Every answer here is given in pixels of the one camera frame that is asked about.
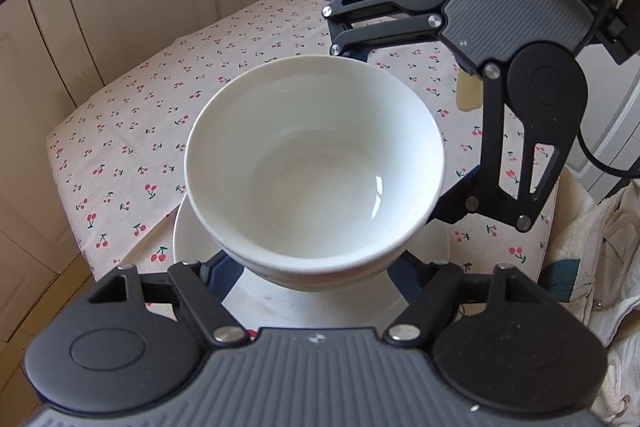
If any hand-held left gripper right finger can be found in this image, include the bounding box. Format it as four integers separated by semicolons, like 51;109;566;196
385;252;556;348

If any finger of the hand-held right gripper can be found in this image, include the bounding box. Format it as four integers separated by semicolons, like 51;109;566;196
322;0;446;60
435;64;576;233

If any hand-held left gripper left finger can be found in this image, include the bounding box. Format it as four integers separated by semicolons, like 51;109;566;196
75;254;249;349

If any small white fruit-print plate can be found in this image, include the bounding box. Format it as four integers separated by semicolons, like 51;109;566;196
172;194;408;333

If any large white floral bowl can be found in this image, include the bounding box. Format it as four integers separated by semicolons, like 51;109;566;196
220;247;408;293

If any white pink-blossom bowl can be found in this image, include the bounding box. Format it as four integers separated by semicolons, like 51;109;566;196
184;55;447;275

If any white fleece garment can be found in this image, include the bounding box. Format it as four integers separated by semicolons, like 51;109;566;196
540;177;640;427

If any cherry print tablecloth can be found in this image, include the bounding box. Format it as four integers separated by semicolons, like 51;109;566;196
47;0;561;308

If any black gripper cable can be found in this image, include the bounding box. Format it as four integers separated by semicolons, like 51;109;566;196
577;127;640;178

